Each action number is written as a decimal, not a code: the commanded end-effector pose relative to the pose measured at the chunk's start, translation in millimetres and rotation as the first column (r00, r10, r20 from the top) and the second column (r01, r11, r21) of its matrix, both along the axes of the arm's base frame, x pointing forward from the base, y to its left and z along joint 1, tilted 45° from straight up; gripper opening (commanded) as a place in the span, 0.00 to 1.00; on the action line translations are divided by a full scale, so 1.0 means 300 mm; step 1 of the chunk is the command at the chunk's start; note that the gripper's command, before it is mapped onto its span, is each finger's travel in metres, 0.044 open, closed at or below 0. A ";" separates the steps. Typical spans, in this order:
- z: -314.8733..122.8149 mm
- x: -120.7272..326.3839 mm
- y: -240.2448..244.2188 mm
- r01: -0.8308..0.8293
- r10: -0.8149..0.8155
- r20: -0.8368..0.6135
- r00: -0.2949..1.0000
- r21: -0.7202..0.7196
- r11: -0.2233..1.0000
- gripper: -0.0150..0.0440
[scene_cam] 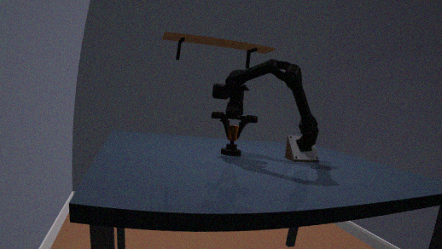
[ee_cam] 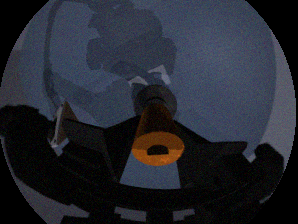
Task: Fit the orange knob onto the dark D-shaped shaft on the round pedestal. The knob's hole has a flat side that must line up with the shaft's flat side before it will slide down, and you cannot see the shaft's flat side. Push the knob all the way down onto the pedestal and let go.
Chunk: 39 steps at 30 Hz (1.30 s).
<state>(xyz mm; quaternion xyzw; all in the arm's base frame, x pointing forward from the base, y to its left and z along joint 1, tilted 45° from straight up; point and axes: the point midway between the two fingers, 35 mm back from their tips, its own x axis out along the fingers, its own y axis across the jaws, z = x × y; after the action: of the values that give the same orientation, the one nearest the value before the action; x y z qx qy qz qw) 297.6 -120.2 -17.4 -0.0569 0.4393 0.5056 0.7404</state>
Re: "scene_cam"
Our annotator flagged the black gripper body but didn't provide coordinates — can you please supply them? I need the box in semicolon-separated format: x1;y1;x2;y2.
212;100;258;123

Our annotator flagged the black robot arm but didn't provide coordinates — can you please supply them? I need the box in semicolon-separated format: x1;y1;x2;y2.
212;59;319;152

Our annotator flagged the orange knob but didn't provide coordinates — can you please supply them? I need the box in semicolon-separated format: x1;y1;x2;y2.
228;125;239;141

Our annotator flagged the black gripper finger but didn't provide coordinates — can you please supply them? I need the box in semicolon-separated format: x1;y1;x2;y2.
237;122;249;139
219;120;230;137

